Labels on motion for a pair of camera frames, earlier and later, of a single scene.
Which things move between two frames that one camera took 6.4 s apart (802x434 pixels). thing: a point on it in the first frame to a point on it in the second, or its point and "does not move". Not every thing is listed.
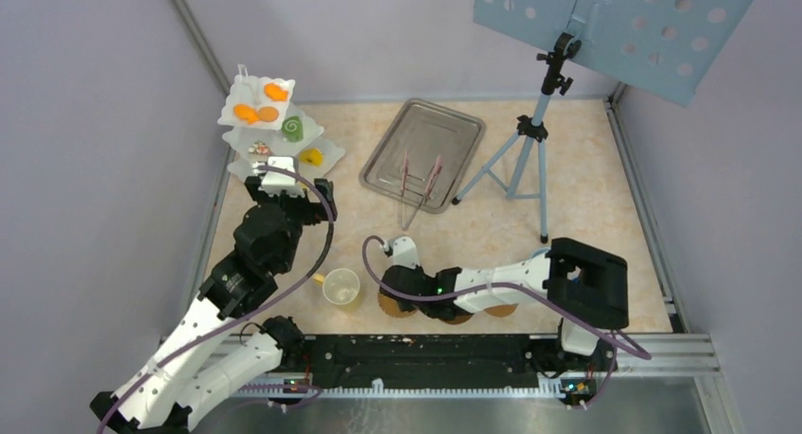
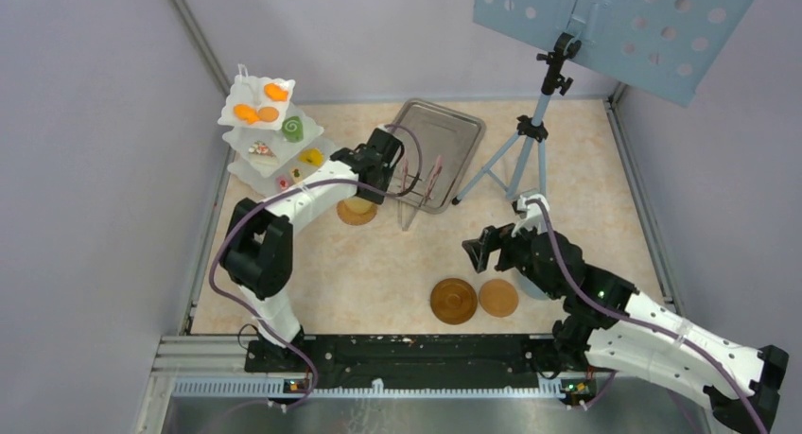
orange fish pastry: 247,112 does not move
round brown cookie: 268,114 does not move
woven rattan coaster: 391,306 to 356,211
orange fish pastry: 275,93 does not move
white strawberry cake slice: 260,147 does not move
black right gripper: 405,306 to 494,238
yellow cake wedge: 313,157 does not move
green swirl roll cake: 292,129 does not move
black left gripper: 317,211 to 372,196
